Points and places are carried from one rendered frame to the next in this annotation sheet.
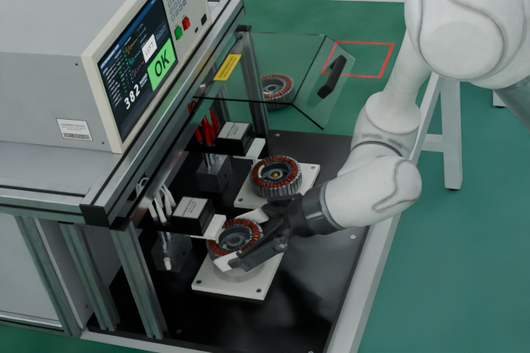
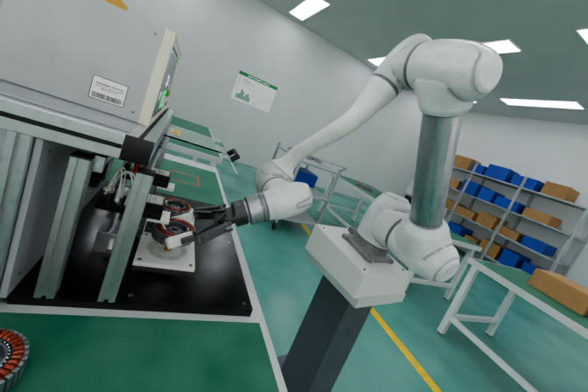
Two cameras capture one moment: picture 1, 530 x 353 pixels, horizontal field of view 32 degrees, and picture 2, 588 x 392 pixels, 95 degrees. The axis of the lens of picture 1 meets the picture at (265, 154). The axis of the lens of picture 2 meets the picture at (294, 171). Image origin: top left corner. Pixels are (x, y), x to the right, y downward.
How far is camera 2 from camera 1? 1.19 m
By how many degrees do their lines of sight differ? 54
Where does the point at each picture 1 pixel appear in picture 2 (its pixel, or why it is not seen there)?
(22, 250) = not seen: outside the picture
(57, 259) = (30, 204)
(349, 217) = (281, 210)
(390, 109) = (290, 164)
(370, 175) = (297, 186)
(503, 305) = not seen: hidden behind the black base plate
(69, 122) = (108, 83)
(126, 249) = (143, 196)
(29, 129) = (48, 75)
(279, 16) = not seen: hidden behind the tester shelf
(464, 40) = (494, 69)
